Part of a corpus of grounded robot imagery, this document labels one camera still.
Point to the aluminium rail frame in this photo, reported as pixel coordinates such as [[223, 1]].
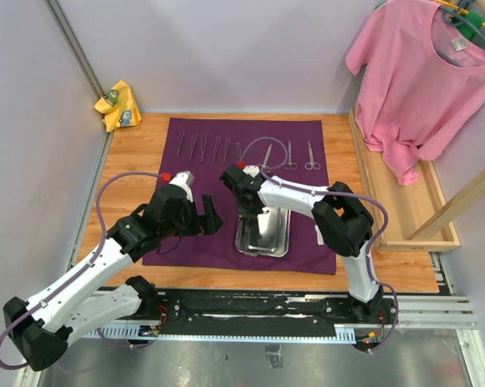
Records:
[[435, 343]]

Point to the pink t-shirt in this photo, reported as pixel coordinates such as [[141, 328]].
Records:
[[422, 81]]

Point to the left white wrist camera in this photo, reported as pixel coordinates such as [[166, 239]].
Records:
[[184, 180]]

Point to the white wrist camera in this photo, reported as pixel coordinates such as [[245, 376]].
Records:
[[184, 180], [251, 170]]

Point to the grey clothes hanger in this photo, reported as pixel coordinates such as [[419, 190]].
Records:
[[464, 32]]

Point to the purple surgical wrap cloth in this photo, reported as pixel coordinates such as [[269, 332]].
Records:
[[218, 251]]

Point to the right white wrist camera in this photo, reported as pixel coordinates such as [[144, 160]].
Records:
[[251, 170]]

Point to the steel instrument tray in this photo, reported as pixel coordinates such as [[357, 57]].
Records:
[[266, 234]]

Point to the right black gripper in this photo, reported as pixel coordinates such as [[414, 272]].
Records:
[[243, 212]]

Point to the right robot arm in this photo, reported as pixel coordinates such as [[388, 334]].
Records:
[[342, 223]]

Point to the white gauze pad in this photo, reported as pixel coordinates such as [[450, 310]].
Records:
[[320, 240]]

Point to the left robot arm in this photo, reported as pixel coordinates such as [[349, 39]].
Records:
[[48, 323]]

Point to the aluminium corner post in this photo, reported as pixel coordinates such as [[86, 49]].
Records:
[[57, 12]]

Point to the steel scissors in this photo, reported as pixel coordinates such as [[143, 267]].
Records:
[[311, 164], [290, 164], [264, 165]]

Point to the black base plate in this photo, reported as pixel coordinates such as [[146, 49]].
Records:
[[251, 314]]

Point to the yellow paper bag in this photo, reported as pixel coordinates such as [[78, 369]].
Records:
[[118, 107]]

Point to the yellow hoop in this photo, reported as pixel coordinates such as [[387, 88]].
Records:
[[484, 24]]

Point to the green hanger clip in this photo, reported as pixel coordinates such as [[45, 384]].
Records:
[[473, 21]]

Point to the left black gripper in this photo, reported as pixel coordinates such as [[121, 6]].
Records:
[[212, 221]]

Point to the wooden tray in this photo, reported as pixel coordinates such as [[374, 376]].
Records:
[[408, 207]]

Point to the wooden beam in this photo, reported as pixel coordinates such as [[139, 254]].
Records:
[[460, 202]]

